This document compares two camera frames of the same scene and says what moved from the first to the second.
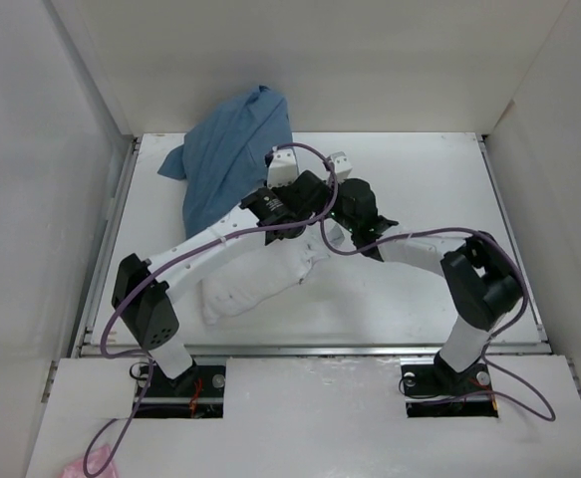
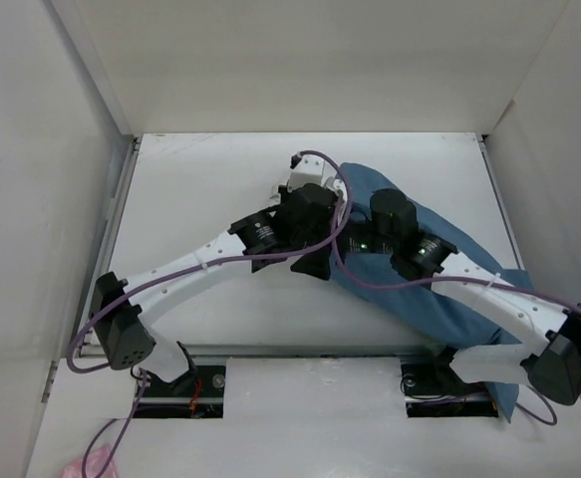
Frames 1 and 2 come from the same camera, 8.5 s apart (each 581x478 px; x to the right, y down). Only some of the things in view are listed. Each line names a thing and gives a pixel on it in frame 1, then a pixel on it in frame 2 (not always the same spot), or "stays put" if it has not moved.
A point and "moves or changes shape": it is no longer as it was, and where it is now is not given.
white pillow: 248,281 moves or changes shape
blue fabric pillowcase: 223,159 → 435,313
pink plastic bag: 97,459 stays put
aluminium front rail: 312,349 stays put
